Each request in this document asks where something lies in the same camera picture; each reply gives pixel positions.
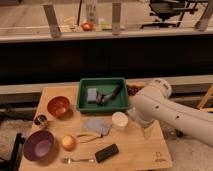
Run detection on black eraser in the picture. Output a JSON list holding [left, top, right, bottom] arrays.
[[95, 144, 119, 163]]

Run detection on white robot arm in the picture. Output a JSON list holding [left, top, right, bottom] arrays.
[[129, 78, 213, 147]]

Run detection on red bowl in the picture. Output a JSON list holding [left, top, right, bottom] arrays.
[[47, 96, 70, 118]]

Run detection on purple bowl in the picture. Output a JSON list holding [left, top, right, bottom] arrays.
[[23, 130, 54, 161]]

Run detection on dark tool in tray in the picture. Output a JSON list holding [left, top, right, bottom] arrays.
[[96, 85, 122, 105]]

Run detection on green plastic tray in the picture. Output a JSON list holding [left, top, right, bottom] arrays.
[[77, 77, 129, 113]]

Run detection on grey sponge block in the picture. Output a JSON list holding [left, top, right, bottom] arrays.
[[87, 88, 97, 103]]

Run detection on brown red food item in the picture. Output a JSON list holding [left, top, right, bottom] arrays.
[[127, 84, 144, 96]]

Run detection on white round cup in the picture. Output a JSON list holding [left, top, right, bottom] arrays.
[[112, 112, 129, 129]]

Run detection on grey cloth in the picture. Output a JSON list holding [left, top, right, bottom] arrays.
[[82, 118, 111, 136]]

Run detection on red apple on shelf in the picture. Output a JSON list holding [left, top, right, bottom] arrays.
[[81, 22, 94, 31]]

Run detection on small dark tin can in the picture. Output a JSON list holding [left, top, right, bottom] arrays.
[[34, 115, 48, 127]]

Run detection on metal fork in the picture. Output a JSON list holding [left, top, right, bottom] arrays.
[[61, 158, 95, 164]]

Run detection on black office chair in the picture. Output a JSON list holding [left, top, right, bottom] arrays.
[[141, 0, 208, 29]]

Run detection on black chair at left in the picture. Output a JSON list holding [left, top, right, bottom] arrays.
[[0, 133, 25, 171]]

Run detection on yellow handled pliers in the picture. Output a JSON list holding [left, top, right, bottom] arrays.
[[77, 132, 102, 143]]

